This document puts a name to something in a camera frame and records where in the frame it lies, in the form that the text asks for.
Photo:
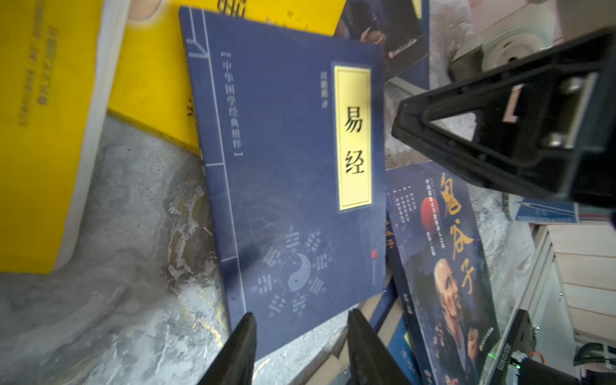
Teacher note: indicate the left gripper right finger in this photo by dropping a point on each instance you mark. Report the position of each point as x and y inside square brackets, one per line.
[370, 361]

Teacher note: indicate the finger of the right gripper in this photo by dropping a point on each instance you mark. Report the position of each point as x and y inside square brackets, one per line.
[541, 127]

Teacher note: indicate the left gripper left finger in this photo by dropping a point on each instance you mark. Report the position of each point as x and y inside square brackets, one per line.
[234, 364]

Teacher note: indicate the blue book bottom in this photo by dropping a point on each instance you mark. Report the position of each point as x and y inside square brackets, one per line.
[385, 315]

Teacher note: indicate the dark portrait book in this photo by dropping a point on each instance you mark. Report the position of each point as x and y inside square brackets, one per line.
[440, 272]
[400, 27]

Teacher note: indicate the blue book yellow label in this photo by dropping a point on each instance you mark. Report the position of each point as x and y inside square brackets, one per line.
[290, 126]

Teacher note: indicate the white tape roll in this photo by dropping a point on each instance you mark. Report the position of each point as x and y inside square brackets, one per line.
[508, 31]

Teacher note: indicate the yellow book right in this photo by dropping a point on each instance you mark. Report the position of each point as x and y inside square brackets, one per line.
[151, 89]

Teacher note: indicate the yellow book left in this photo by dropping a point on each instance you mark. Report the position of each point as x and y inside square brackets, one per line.
[58, 61]

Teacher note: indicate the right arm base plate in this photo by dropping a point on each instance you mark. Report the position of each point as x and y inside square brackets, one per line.
[530, 354]

